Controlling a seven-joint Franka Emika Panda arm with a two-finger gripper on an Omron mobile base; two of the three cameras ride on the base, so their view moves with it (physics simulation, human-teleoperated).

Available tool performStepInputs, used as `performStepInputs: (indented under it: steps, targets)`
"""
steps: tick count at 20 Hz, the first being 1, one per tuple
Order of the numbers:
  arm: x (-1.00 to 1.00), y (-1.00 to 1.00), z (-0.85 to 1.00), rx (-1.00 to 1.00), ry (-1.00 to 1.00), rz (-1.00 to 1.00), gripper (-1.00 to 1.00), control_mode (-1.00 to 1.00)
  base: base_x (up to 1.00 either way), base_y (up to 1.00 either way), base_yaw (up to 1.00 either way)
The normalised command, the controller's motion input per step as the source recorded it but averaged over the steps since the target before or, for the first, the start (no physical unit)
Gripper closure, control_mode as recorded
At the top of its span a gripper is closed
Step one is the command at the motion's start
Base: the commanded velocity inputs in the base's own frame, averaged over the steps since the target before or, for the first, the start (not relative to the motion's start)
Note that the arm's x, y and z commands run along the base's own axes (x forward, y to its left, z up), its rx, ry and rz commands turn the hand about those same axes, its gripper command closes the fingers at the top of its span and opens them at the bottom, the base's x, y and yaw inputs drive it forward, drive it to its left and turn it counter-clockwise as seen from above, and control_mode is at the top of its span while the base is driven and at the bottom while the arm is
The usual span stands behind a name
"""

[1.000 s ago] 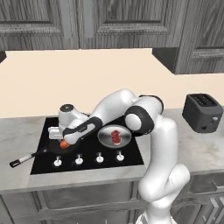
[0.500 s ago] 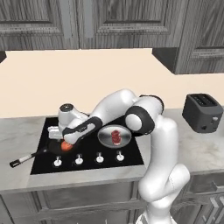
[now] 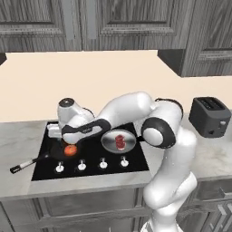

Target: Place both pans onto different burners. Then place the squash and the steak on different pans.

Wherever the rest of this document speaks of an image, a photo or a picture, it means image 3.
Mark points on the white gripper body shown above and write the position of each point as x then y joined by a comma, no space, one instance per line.
53,131

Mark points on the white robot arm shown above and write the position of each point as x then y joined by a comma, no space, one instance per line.
169,169

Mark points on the orange squash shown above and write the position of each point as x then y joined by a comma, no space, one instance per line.
70,150

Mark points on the red steak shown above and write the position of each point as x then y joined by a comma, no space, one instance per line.
120,142

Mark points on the white hob knob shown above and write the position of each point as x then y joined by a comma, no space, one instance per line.
124,162
82,166
103,164
59,168

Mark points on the black hob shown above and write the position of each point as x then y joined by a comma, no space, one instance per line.
90,169

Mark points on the silver round pan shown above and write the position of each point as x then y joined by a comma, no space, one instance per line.
110,142

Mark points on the grey wood drawer front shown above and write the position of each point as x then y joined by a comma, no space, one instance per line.
211,190
87,202

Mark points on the dark grey toaster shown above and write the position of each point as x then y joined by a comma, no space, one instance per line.
208,119

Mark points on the grey wood base cupboard door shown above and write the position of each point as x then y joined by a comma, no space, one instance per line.
211,219

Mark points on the grey wood wall cupboard door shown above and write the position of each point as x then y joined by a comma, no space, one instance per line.
136,24
36,24

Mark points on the grey wood wall cupboard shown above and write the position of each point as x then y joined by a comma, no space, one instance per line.
208,39

